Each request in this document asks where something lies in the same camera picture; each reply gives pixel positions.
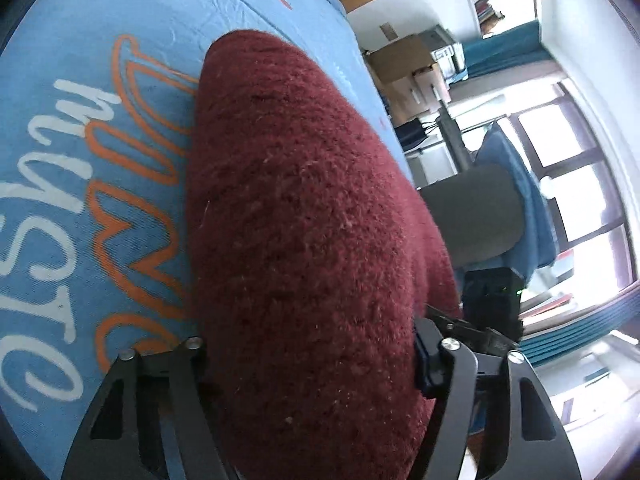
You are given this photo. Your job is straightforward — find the cardboard box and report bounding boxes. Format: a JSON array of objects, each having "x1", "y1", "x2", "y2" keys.
[{"x1": 367, "y1": 35, "x2": 436, "y2": 83}]

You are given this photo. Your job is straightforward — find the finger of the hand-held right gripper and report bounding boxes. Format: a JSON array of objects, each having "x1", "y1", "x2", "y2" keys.
[{"x1": 427, "y1": 304, "x2": 518, "y2": 357}]

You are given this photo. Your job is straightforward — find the dark red knitted sweater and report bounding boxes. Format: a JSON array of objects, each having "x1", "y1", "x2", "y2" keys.
[{"x1": 185, "y1": 29, "x2": 463, "y2": 480}]

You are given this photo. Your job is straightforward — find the dark grey chair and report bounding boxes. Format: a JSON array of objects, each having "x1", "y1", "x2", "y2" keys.
[{"x1": 417, "y1": 164, "x2": 526, "y2": 266}]

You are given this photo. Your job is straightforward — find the window with dark frame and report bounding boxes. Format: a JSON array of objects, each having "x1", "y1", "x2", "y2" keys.
[{"x1": 500, "y1": 80, "x2": 640, "y2": 311}]

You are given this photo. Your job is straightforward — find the blue cloth on chair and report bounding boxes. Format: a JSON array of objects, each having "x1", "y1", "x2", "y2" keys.
[{"x1": 477, "y1": 120, "x2": 558, "y2": 281}]

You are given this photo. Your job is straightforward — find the teal curtain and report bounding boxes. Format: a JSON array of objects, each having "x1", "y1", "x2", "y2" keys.
[
  {"x1": 462, "y1": 20, "x2": 556, "y2": 78},
  {"x1": 520, "y1": 285, "x2": 640, "y2": 366}
]

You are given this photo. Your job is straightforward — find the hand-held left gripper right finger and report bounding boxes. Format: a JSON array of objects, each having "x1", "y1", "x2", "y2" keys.
[{"x1": 400, "y1": 317, "x2": 583, "y2": 480}]

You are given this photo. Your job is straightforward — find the blue printed bed sheet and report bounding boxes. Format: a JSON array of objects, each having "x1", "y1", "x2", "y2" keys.
[{"x1": 0, "y1": 0, "x2": 416, "y2": 466}]

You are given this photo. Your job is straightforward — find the cardboard boxes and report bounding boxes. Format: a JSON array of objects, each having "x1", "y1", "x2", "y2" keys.
[{"x1": 385, "y1": 62, "x2": 451, "y2": 126}]

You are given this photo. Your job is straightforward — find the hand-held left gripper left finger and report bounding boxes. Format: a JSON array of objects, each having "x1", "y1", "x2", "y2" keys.
[{"x1": 60, "y1": 336, "x2": 236, "y2": 480}]

